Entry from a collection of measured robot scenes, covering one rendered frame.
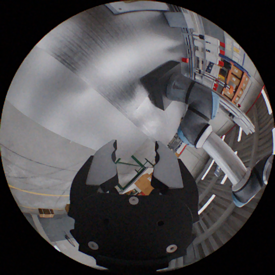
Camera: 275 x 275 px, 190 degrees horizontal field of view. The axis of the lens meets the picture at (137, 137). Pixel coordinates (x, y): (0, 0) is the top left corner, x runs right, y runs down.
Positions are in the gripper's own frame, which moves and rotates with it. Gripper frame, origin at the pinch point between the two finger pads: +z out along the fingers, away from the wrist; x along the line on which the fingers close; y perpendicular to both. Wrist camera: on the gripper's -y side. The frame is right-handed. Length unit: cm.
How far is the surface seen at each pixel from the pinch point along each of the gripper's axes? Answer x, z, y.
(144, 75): 2.0, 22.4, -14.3
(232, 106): 59, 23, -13
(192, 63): 36, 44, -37
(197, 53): 36, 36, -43
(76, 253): -210, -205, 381
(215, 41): 39, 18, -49
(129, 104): -3.1, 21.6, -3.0
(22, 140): -137, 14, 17
